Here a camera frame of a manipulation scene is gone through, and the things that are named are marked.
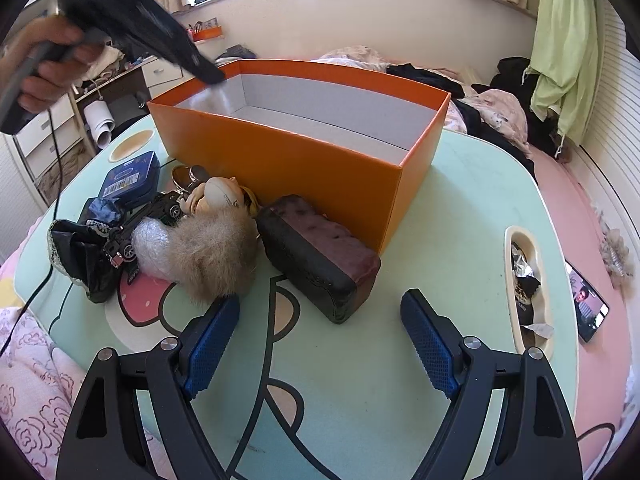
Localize blue tin box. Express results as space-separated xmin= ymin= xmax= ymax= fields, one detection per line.
xmin=99 ymin=151 xmax=160 ymax=210

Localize doll figure keychain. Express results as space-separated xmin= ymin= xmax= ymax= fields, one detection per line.
xmin=180 ymin=177 xmax=260 ymax=218

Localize black lace pouch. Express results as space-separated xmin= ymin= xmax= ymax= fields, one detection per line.
xmin=47 ymin=197 xmax=126 ymax=304

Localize white bubble wrap ball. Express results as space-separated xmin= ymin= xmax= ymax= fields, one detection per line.
xmin=131 ymin=217 xmax=172 ymax=282

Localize fluffy fur pompom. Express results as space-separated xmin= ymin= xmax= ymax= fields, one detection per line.
xmin=168 ymin=208 xmax=258 ymax=306

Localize orange cardboard box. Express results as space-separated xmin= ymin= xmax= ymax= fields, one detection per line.
xmin=149 ymin=58 xmax=450 ymax=252

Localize dark red glasses case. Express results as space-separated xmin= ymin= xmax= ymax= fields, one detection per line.
xmin=256 ymin=195 xmax=381 ymax=324

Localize green toy car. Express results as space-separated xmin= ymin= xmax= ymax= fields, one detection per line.
xmin=103 ymin=191 xmax=183 ymax=268

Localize person's left hand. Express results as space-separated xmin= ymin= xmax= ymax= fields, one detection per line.
xmin=1 ymin=15 xmax=104 ymax=114

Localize orange tray on desk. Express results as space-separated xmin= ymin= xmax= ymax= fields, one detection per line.
xmin=192 ymin=26 xmax=224 ymax=42

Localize folded clothes pile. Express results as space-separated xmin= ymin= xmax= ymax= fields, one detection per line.
xmin=216 ymin=44 xmax=257 ymax=60

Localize white paper roll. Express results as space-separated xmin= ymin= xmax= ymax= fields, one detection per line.
xmin=84 ymin=100 xmax=115 ymax=150

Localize smartphone with video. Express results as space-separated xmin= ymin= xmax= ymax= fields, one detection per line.
xmin=565 ymin=261 xmax=611 ymax=344

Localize wrappers in table slot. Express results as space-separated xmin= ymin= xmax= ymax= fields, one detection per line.
xmin=510 ymin=242 xmax=554 ymax=347

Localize white desk with drawers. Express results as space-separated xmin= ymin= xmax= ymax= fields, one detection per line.
xmin=12 ymin=56 xmax=192 ymax=181

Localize black clothes on bed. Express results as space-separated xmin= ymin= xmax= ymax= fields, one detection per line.
xmin=386 ymin=56 xmax=560 ymax=159

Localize green hanging cloth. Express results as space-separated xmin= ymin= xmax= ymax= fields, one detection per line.
xmin=527 ymin=0 xmax=599 ymax=145

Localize black cable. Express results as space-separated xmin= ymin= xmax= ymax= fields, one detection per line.
xmin=0 ymin=79 xmax=101 ymax=356

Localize metal tape ring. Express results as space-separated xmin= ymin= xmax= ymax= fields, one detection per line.
xmin=170 ymin=164 xmax=212 ymax=192

